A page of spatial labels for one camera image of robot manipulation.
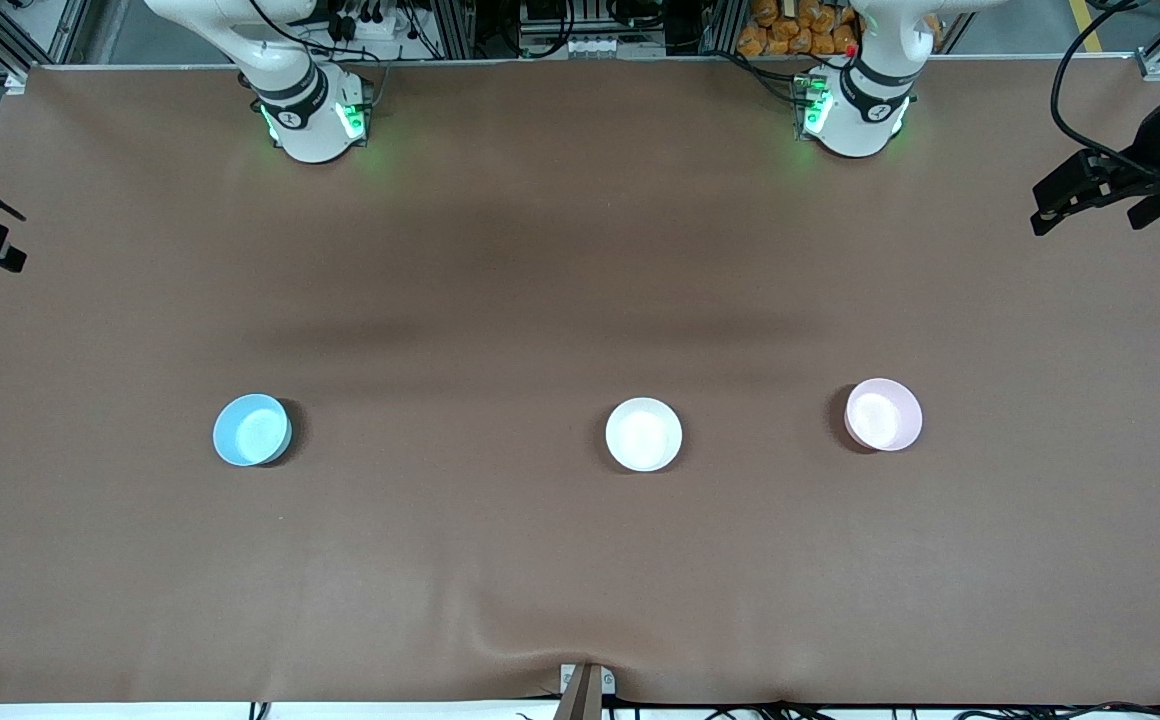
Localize pink bowl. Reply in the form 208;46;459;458
844;378;924;453

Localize light blue bowl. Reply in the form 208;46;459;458
212;393;293;468

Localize white bowl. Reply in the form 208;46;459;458
605;397;684;473

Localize pile of orange items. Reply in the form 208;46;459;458
737;0;861;58

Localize white power strip black plugs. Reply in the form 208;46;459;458
325;0;411;43

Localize brown table mat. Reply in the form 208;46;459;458
0;55;1160;707

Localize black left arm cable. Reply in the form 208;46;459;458
1050;0;1160;191

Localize aluminium frame post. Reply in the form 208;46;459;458
702;0;747;54
428;0;478;60

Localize grey camera mount clamp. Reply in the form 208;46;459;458
552;662;617;720

